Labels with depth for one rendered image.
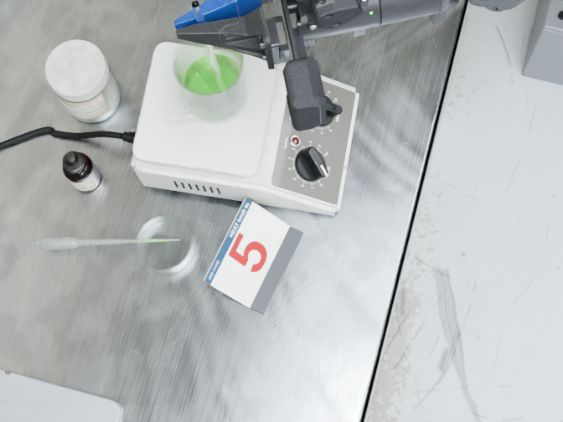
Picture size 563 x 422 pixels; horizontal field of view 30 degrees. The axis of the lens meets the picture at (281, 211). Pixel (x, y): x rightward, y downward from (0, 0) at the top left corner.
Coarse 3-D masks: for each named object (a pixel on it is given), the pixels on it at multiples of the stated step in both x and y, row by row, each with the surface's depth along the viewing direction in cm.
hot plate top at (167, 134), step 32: (160, 64) 99; (256, 64) 98; (160, 96) 98; (256, 96) 97; (160, 128) 97; (192, 128) 97; (224, 128) 97; (256, 128) 97; (160, 160) 96; (192, 160) 96; (224, 160) 96; (256, 160) 96
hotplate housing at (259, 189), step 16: (272, 112) 99; (272, 128) 99; (352, 128) 103; (272, 144) 98; (272, 160) 98; (144, 176) 100; (160, 176) 99; (176, 176) 98; (192, 176) 98; (208, 176) 98; (224, 176) 98; (256, 176) 97; (192, 192) 103; (208, 192) 102; (224, 192) 100; (240, 192) 99; (256, 192) 98; (272, 192) 98; (288, 192) 98; (304, 208) 101; (320, 208) 100; (336, 208) 101
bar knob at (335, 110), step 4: (328, 100) 101; (328, 104) 100; (332, 104) 100; (328, 108) 100; (332, 108) 100; (336, 108) 100; (340, 108) 100; (328, 112) 100; (332, 112) 100; (336, 112) 100; (340, 112) 100; (328, 116) 101; (332, 116) 101; (324, 120) 101; (328, 120) 101; (332, 120) 101; (324, 124) 101
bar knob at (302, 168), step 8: (304, 152) 99; (312, 152) 98; (296, 160) 99; (304, 160) 99; (312, 160) 98; (320, 160) 98; (296, 168) 99; (304, 168) 99; (312, 168) 99; (320, 168) 98; (304, 176) 99; (312, 176) 99; (320, 176) 98
